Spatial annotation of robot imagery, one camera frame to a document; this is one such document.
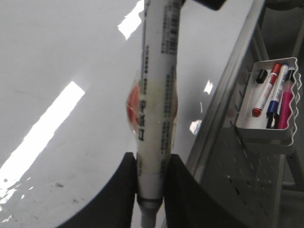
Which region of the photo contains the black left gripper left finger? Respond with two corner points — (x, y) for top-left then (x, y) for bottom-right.
(59, 152), (137, 228)

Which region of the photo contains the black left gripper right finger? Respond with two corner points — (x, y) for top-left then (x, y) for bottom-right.
(164, 154), (247, 228)

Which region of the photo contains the red magnet taped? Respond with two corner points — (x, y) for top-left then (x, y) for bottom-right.
(126, 81), (178, 133)

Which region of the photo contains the white whiteboard marker black tip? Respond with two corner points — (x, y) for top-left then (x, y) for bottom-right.
(136, 0), (182, 228)

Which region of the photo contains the blue banded whiteboard marker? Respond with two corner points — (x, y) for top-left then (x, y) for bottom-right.
(266, 64), (289, 116)

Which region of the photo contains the red capped whiteboard marker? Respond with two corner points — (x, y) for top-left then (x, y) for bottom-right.
(252, 63), (282, 117)

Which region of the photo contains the grey perforated metal stand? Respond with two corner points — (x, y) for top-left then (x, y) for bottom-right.
(163, 0), (304, 228)

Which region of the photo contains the pink highlighter marker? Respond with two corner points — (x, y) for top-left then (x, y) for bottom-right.
(277, 70), (295, 129)

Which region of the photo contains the black marker cap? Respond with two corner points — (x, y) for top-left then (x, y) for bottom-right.
(256, 69), (268, 84)

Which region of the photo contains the white whiteboard with metal frame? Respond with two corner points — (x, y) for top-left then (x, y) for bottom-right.
(0, 0), (264, 228)

